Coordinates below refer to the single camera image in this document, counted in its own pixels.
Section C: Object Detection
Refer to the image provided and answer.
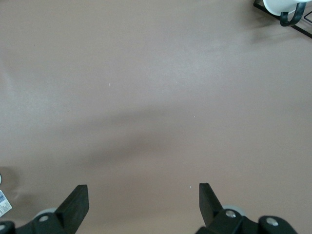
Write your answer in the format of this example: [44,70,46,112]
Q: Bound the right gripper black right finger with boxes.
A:
[194,182,301,234]

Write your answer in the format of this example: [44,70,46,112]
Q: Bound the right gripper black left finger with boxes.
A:
[15,184,90,234]

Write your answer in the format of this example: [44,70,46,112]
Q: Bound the blue white milk carton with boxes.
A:
[0,189,13,218]

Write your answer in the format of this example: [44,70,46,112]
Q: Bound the black wire rack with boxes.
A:
[253,0,312,39]

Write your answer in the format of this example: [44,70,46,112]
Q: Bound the white mug black handle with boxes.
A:
[262,0,308,27]

